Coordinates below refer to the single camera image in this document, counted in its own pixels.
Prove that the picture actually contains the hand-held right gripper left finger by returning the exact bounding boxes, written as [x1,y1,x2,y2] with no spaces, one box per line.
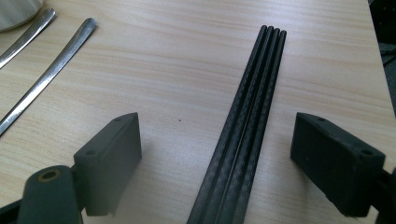
[73,112,143,217]

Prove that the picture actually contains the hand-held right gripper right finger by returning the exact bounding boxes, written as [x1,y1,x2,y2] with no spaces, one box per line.
[290,112,387,217]

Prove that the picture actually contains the row of black chopsticks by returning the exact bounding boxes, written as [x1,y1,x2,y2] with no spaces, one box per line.
[186,24,288,224]

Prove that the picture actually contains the metal spoon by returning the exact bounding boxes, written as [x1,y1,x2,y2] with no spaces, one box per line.
[0,17,98,137]
[0,7,58,70]

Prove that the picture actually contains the black stand base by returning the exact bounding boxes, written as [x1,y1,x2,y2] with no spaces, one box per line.
[368,0,396,45]

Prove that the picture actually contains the white cup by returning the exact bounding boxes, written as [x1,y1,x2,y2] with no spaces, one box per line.
[0,0,44,32]

